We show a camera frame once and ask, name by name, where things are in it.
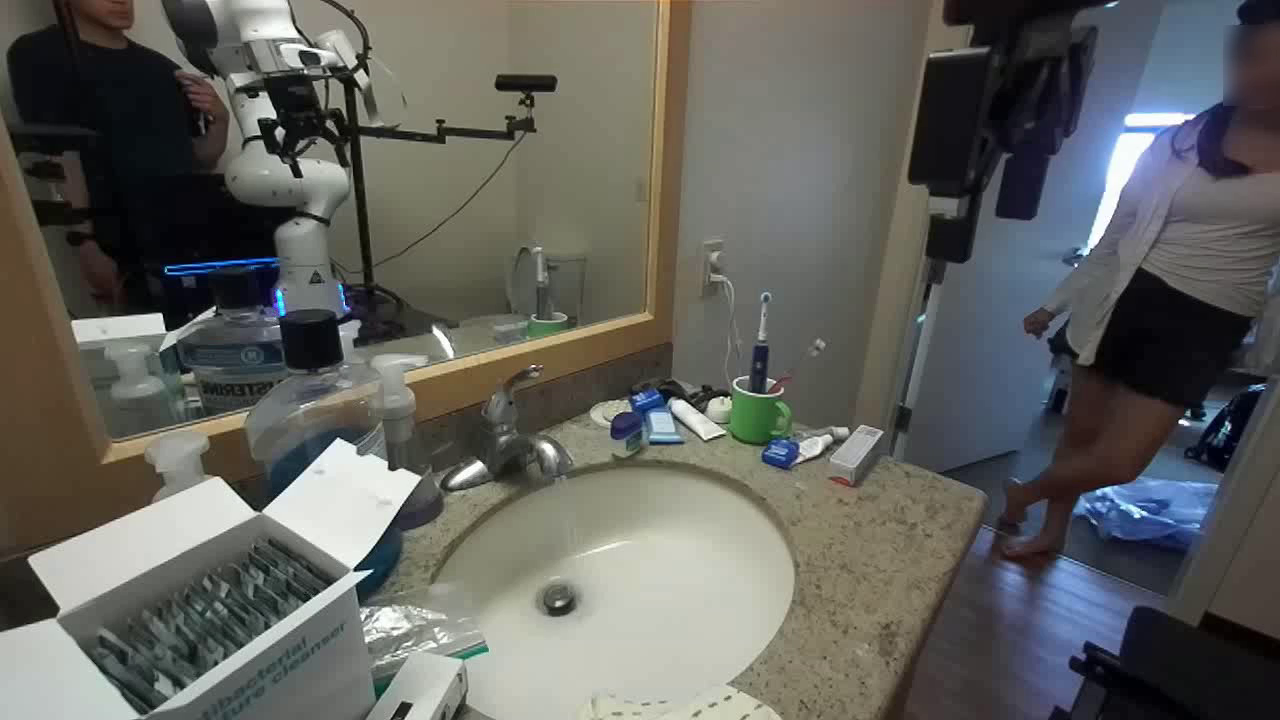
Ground chrome sink tap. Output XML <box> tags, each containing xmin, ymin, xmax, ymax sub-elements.
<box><xmin>435</xmin><ymin>361</ymin><xmax>577</xmax><ymax>498</ymax></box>

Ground blue flat packet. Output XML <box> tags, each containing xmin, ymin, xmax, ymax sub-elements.
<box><xmin>624</xmin><ymin>386</ymin><xmax>690</xmax><ymax>449</ymax></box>

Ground small blue lidded jar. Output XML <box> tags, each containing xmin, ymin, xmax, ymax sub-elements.
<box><xmin>608</xmin><ymin>407</ymin><xmax>650</xmax><ymax>460</ymax></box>

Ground white toothpaste tube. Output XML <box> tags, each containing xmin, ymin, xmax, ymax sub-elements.
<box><xmin>663</xmin><ymin>391</ymin><xmax>733</xmax><ymax>444</ymax></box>

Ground electric toothbrush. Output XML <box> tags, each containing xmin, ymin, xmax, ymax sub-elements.
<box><xmin>743</xmin><ymin>290</ymin><xmax>782</xmax><ymax>398</ymax></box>

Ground green plastic cup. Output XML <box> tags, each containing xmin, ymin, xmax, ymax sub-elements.
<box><xmin>728</xmin><ymin>377</ymin><xmax>795</xmax><ymax>449</ymax></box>

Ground small white squeeze tube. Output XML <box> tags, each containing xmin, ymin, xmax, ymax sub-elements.
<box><xmin>791</xmin><ymin>426</ymin><xmax>853</xmax><ymax>467</ymax></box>

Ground white oval sink basin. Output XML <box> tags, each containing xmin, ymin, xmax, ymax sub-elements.
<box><xmin>428</xmin><ymin>460</ymin><xmax>801</xmax><ymax>720</ymax></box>

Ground long white carton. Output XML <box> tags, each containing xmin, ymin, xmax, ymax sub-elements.
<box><xmin>828</xmin><ymin>421</ymin><xmax>888</xmax><ymax>487</ymax></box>

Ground small clear plastic bottle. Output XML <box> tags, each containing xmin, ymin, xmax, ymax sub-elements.
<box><xmin>369</xmin><ymin>354</ymin><xmax>425</xmax><ymax>464</ymax></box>

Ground granite topped vanity cabinet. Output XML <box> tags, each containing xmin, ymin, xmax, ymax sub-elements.
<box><xmin>355</xmin><ymin>398</ymin><xmax>993</xmax><ymax>720</ymax></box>

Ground blue mouthwash bottle black cap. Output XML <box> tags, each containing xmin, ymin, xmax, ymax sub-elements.
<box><xmin>243</xmin><ymin>308</ymin><xmax>393</xmax><ymax>487</ymax></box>

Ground small white carton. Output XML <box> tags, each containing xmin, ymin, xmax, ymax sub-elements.
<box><xmin>365</xmin><ymin>650</ymin><xmax>474</xmax><ymax>720</ymax></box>

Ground hanging dark clothes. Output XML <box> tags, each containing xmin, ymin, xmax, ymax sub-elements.
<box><xmin>908</xmin><ymin>0</ymin><xmax>1111</xmax><ymax>263</ymax></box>

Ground open white cardboard box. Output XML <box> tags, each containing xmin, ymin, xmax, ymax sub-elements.
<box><xmin>0</xmin><ymin>438</ymin><xmax>425</xmax><ymax>720</ymax></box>

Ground blue cloth heap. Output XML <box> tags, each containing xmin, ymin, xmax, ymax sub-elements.
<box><xmin>1074</xmin><ymin>475</ymin><xmax>1225</xmax><ymax>551</ymax></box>

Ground standing person white shirt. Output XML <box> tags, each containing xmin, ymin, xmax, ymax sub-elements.
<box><xmin>993</xmin><ymin>0</ymin><xmax>1280</xmax><ymax>564</ymax></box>

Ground white charger cable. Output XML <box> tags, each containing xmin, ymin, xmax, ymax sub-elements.
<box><xmin>715</xmin><ymin>267</ymin><xmax>753</xmax><ymax>391</ymax></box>

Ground white wall outlet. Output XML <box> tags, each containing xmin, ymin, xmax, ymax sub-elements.
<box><xmin>702</xmin><ymin>238</ymin><xmax>738</xmax><ymax>300</ymax></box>

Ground wooden framed wall mirror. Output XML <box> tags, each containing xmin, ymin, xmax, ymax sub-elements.
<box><xmin>0</xmin><ymin>0</ymin><xmax>697</xmax><ymax>473</ymax></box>

